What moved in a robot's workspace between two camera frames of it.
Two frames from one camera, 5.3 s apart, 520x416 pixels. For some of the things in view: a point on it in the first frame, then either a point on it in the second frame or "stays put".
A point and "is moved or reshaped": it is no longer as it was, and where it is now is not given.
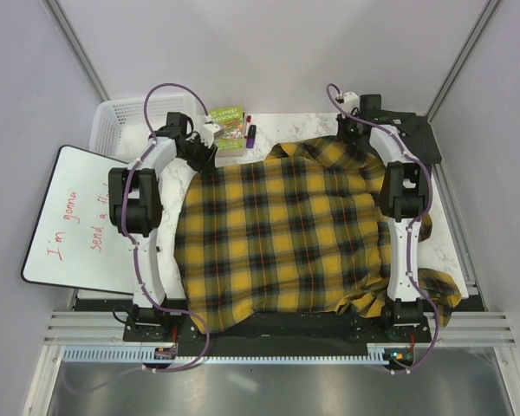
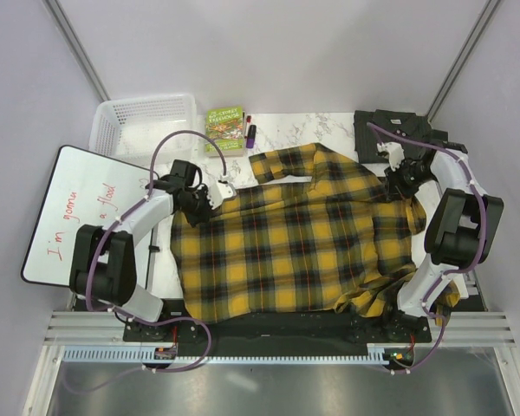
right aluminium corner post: x=488 y=9 stays put
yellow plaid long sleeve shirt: x=299 y=230 is moved or reshaped
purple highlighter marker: x=251 y=136 stays put
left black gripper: x=205 y=166 -> x=207 y=211
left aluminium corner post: x=92 y=71 stays put
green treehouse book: x=232 y=120 stays put
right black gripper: x=342 y=135 -> x=396 y=190
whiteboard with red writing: x=72 y=243 stays put
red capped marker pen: x=248 y=120 stays put
